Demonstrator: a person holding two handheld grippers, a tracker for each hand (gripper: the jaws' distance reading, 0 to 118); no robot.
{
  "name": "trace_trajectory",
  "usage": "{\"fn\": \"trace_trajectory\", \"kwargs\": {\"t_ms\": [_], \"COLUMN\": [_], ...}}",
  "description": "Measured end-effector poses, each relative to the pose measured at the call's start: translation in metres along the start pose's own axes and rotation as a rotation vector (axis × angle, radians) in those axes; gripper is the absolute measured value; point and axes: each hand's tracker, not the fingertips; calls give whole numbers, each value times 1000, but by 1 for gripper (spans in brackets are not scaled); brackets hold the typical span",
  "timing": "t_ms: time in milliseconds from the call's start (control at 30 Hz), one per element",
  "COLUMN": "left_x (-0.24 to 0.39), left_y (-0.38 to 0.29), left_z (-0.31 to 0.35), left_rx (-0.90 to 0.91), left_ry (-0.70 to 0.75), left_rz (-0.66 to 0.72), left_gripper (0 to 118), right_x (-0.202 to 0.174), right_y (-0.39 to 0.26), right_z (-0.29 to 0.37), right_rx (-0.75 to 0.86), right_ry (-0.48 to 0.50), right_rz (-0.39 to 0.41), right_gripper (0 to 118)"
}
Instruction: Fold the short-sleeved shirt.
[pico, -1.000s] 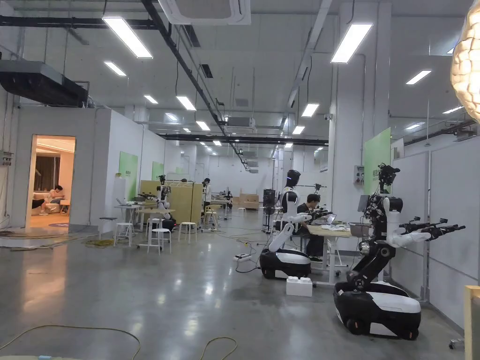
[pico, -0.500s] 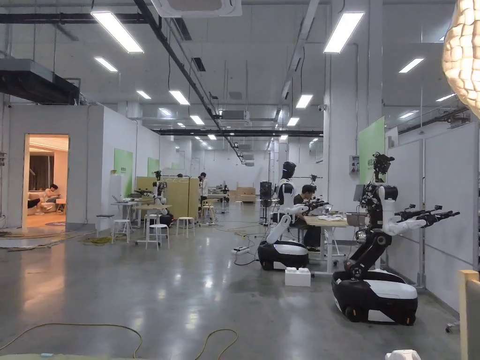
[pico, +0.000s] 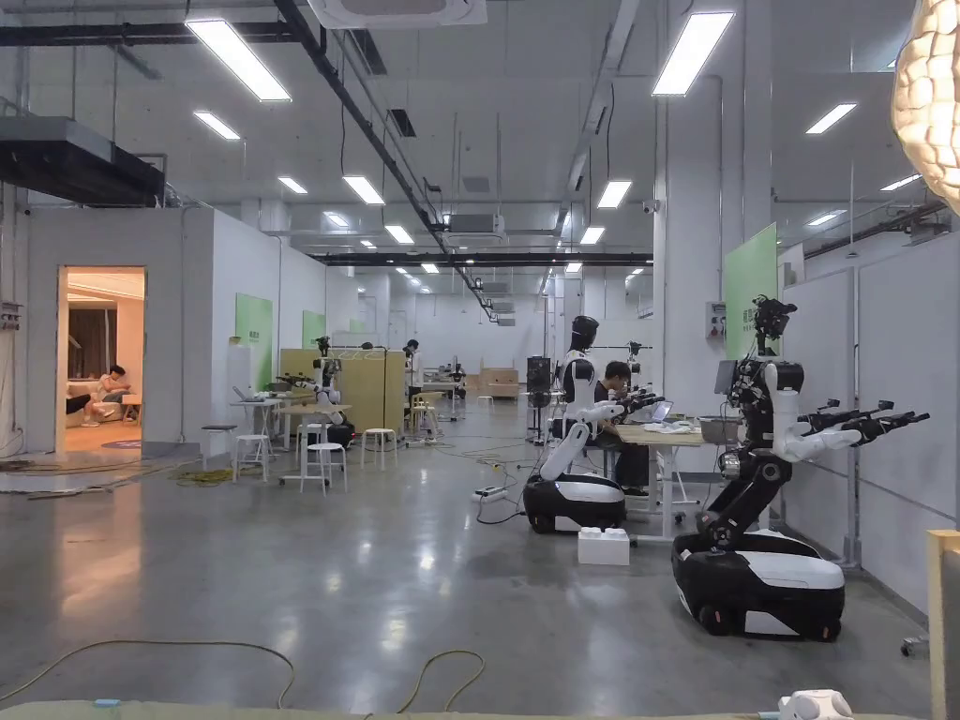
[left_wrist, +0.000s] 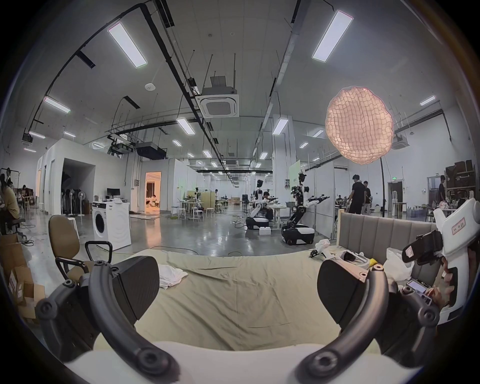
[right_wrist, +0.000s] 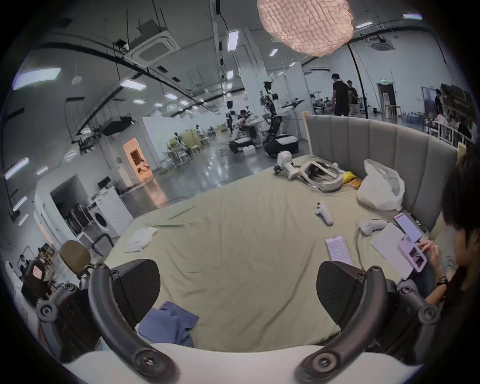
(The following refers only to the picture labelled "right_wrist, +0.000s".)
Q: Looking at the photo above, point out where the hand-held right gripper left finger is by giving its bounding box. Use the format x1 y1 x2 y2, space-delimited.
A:
35 259 179 384

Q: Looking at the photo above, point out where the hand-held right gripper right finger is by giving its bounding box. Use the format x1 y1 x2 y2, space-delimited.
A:
294 260 442 383

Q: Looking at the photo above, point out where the dark blue garment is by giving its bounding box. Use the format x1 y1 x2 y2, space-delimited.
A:
136 301 200 348

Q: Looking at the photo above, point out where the phone with pale screen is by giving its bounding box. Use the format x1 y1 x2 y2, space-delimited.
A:
325 236 353 268

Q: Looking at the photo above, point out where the white paper sheet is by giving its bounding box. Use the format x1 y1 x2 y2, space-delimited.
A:
371 223 418 279

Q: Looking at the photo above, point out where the beige office chair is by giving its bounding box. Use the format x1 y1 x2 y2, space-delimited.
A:
59 240 95 290

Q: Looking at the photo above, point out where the black office chair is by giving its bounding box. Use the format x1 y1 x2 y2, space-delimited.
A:
20 258 55 302

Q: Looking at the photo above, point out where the white hand controller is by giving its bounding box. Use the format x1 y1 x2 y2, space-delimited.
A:
359 219 388 236
314 201 334 226

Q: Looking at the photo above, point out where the white cloth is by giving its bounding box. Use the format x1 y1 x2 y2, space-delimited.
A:
125 226 158 253

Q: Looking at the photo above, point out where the phone with red-topped screen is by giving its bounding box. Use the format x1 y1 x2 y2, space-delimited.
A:
393 212 423 243

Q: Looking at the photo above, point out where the white washing machine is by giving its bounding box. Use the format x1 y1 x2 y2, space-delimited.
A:
88 186 133 241

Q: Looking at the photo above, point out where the white plastic bag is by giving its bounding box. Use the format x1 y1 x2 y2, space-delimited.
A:
356 159 406 212

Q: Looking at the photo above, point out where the yellow packet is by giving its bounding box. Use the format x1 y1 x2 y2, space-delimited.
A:
343 170 363 189

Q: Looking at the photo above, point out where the white headset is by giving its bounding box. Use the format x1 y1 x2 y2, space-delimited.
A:
299 159 344 193

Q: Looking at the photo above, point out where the bed with pale green sheet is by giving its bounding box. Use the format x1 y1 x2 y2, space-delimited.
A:
103 154 454 354

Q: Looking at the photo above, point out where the grey padded headboard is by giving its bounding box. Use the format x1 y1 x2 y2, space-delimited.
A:
305 114 459 234

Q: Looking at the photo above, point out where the spare white hand-held gripper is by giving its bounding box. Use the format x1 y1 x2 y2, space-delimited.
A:
273 150 301 181

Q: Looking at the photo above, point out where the black and white robot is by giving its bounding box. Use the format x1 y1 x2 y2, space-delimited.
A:
225 100 256 154
260 80 306 159

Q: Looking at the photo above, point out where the floor lamp with pale shade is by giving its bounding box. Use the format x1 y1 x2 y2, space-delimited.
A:
256 0 371 121

